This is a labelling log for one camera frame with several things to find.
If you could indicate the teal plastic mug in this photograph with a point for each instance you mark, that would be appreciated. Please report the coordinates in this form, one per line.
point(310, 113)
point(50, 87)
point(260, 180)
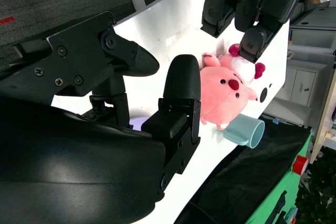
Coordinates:
point(244, 129)

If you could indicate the green board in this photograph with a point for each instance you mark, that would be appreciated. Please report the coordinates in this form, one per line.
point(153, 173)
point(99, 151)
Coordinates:
point(275, 197)

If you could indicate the blue binder clip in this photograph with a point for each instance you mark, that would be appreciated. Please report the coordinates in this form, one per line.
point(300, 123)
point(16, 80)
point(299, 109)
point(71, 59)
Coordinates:
point(275, 122)

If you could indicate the light wooden panel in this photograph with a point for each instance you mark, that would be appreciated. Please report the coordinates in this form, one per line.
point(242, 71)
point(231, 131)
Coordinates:
point(325, 113)

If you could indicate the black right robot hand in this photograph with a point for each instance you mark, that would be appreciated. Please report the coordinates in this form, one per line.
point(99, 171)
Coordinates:
point(78, 169)

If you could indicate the lavender plastic plate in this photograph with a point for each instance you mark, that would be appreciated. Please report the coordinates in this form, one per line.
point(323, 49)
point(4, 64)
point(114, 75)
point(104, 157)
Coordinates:
point(137, 123)

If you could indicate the white cabinet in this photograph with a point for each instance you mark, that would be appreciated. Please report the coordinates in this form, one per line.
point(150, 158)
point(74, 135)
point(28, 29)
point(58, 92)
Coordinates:
point(302, 85)

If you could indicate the black backdrop cloth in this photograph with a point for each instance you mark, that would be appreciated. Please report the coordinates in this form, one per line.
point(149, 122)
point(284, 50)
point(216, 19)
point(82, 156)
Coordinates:
point(236, 182)

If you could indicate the black table grommet hole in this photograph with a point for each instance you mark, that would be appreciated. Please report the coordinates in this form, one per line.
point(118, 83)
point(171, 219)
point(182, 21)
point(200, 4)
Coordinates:
point(263, 94)

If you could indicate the pink plush doll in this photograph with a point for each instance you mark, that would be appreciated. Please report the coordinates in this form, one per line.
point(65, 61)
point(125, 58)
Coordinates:
point(223, 95)

